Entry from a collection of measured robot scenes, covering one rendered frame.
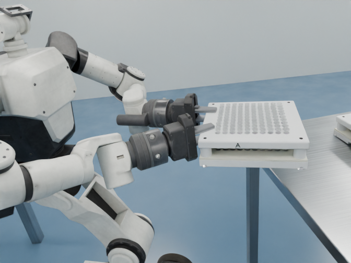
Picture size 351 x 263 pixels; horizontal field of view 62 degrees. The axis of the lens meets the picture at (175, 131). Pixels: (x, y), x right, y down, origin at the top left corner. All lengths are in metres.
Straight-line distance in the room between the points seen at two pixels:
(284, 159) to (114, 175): 0.38
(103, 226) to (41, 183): 0.54
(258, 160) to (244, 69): 3.84
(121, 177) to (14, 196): 0.22
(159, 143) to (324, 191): 0.45
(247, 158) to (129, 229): 0.54
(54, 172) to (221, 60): 3.96
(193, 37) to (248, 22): 0.77
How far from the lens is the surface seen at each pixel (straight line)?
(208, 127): 0.74
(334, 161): 1.00
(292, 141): 0.69
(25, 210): 2.08
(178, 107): 0.85
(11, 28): 0.90
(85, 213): 1.03
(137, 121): 0.87
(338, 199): 0.85
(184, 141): 0.71
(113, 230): 1.08
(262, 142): 0.69
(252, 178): 1.20
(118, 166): 0.67
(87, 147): 0.64
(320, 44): 4.78
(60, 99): 0.93
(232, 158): 0.71
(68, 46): 1.10
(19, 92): 0.84
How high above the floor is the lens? 1.41
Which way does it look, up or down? 26 degrees down
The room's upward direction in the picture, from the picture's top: 7 degrees counter-clockwise
